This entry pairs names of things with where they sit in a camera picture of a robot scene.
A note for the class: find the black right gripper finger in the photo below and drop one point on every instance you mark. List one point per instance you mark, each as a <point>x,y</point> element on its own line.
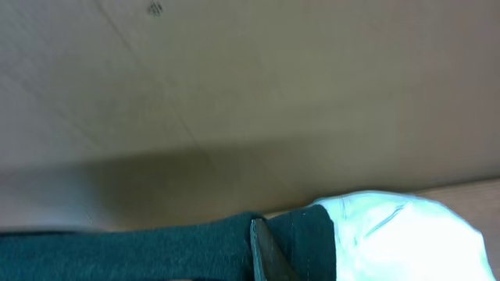
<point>269,263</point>

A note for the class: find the black shirt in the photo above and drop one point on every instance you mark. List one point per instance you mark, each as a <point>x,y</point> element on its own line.
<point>219,250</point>

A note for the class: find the beige folded shorts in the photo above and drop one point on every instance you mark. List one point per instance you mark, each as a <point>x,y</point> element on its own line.
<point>399,237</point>

